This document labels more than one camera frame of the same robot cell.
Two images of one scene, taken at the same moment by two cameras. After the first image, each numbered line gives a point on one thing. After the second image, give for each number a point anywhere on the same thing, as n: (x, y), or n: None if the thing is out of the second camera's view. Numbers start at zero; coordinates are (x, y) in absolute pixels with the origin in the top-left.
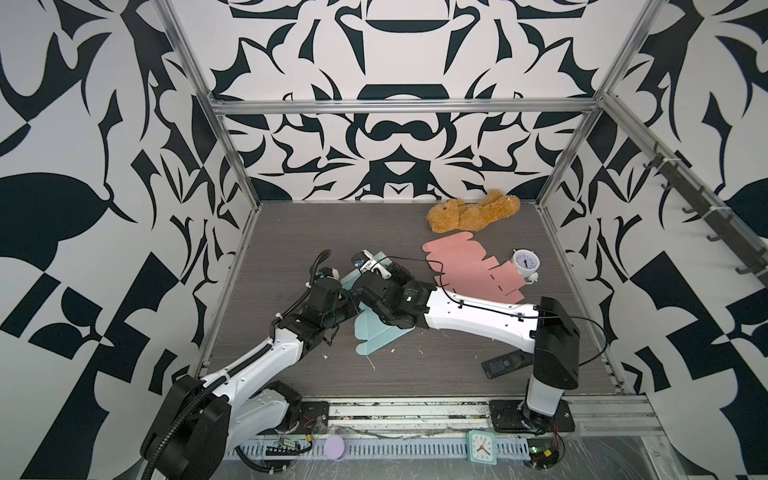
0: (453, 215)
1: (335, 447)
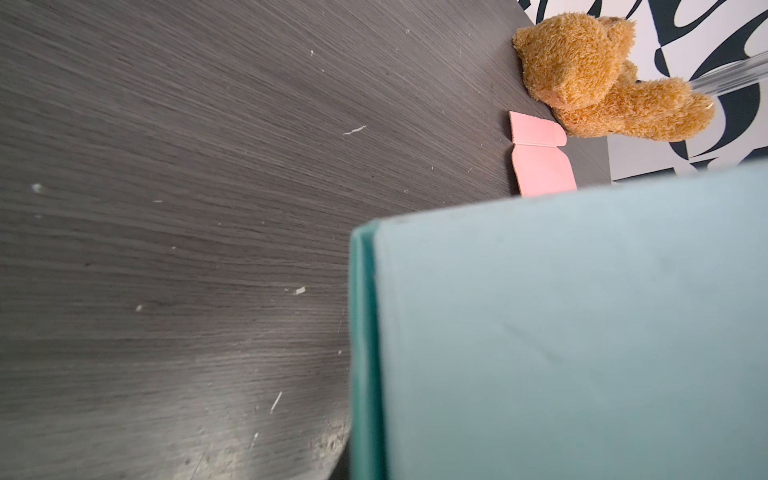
0: (577, 68)
1: None
